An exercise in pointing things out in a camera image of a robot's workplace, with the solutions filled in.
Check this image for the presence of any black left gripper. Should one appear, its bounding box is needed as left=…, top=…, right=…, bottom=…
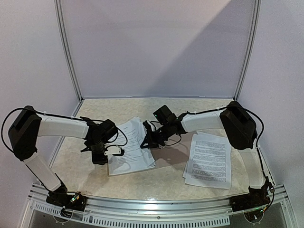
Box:
left=88, top=140, right=109, bottom=166

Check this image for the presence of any white printed contract sheet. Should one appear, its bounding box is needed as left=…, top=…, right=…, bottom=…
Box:
left=108, top=143, right=155, bottom=176

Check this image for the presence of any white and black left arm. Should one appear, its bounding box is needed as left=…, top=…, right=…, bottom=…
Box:
left=8, top=106, right=118, bottom=206

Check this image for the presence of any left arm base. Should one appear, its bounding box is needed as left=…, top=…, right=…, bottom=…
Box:
left=46, top=184, right=87, bottom=212

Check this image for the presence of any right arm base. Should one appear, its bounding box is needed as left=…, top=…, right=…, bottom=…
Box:
left=229, top=185, right=273, bottom=212

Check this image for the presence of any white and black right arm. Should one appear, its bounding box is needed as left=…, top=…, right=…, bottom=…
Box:
left=140, top=101, right=272, bottom=207

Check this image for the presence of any white paper stack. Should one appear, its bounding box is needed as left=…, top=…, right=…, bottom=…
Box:
left=184, top=132, right=231, bottom=190

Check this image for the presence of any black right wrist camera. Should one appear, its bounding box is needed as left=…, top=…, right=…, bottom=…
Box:
left=143, top=121, right=156, bottom=133

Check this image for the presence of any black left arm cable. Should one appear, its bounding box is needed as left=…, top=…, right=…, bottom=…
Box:
left=1, top=108, right=129, bottom=152

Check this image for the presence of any aluminium front rail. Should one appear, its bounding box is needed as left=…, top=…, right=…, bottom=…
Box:
left=21, top=184, right=296, bottom=228

